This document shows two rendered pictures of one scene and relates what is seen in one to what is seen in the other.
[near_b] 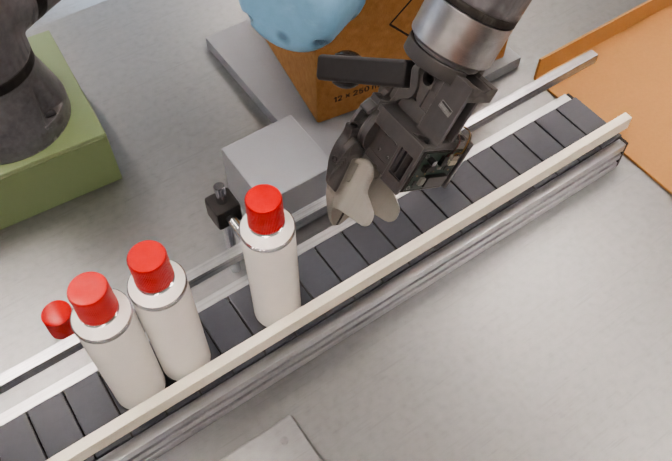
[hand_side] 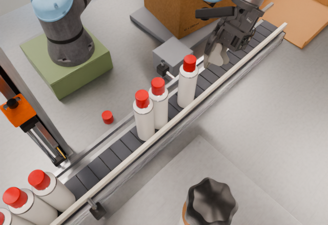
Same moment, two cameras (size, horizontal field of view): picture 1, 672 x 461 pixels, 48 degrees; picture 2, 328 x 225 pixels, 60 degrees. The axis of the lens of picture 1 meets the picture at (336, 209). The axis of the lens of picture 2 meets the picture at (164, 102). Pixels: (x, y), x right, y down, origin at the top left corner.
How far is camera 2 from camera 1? 0.23 m
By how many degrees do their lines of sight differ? 6
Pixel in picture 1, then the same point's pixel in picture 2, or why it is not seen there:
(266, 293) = (187, 94)
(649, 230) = (297, 61)
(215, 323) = not seen: hidden behind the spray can
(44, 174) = (89, 68)
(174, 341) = (162, 113)
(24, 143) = (83, 57)
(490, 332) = (254, 100)
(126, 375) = (149, 126)
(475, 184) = (239, 52)
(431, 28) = not seen: outside the picture
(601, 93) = (271, 18)
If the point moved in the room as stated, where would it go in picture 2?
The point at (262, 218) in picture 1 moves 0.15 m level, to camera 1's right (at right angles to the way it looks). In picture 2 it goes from (191, 65) to (247, 58)
